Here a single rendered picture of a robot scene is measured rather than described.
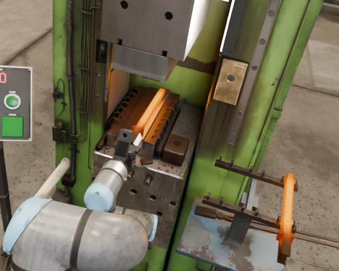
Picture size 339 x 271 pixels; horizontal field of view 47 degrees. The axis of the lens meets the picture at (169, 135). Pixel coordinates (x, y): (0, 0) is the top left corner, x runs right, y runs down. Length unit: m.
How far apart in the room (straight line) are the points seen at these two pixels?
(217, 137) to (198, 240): 0.42
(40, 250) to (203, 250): 0.85
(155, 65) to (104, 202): 0.49
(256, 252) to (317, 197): 1.66
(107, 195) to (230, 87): 0.60
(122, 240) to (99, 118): 1.04
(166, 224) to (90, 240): 1.01
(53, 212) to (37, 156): 2.22
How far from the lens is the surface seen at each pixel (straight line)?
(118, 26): 1.37
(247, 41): 1.43
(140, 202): 1.69
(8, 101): 1.58
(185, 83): 1.93
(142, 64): 1.39
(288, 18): 1.41
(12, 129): 1.58
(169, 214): 1.69
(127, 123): 1.64
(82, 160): 1.95
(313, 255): 2.77
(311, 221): 2.97
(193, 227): 1.58
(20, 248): 0.80
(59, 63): 1.71
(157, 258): 1.94
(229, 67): 1.45
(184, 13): 1.29
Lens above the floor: 1.94
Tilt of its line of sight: 36 degrees down
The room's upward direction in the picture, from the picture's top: 11 degrees clockwise
